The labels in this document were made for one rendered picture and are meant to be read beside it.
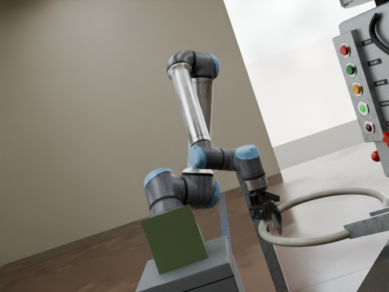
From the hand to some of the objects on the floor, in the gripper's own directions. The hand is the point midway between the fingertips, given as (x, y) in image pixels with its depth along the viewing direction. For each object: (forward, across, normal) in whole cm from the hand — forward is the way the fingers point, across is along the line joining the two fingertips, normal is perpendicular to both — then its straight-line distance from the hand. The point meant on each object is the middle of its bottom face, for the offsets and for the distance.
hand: (274, 231), depth 205 cm
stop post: (+96, -70, +91) cm, 150 cm away
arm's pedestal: (+90, -35, -18) cm, 98 cm away
